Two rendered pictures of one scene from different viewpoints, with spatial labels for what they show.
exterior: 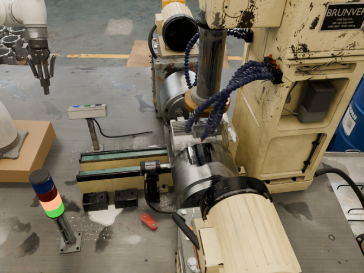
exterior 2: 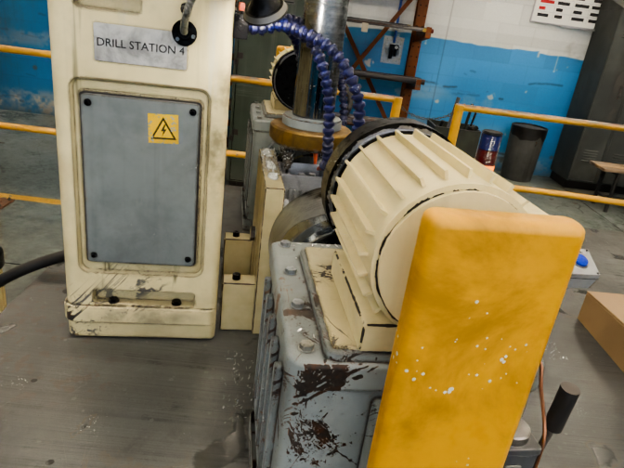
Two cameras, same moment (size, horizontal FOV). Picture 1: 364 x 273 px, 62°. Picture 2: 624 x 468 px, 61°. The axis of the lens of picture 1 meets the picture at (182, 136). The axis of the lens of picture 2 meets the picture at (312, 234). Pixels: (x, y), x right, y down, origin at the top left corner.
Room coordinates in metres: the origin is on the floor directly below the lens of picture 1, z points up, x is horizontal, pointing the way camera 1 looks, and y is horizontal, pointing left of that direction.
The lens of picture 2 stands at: (2.12, -0.09, 1.48)
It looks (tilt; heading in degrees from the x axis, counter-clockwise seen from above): 23 degrees down; 178
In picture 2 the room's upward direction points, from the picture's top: 8 degrees clockwise
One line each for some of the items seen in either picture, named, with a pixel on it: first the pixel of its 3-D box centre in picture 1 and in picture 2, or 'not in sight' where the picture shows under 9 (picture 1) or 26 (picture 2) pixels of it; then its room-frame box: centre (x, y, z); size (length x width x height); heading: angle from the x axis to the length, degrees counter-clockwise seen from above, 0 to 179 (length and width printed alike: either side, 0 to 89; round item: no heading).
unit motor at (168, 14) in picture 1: (170, 44); (433, 322); (1.58, 0.08, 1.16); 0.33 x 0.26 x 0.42; 9
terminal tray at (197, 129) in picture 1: (205, 123); (304, 184); (0.97, -0.10, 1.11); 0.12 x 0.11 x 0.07; 99
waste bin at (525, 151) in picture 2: not in sight; (522, 152); (-3.76, 2.29, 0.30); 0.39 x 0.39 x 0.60
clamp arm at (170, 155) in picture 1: (168, 147); not in sight; (0.91, 0.06, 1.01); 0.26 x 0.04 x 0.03; 9
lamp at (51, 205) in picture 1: (50, 199); not in sight; (0.58, 0.43, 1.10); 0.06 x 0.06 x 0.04
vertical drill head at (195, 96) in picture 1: (209, 75); (317, 80); (0.97, -0.10, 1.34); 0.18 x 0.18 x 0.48
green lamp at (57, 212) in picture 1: (53, 206); not in sight; (0.58, 0.43, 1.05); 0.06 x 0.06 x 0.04
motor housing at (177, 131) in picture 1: (194, 140); not in sight; (0.96, -0.06, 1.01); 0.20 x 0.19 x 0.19; 99
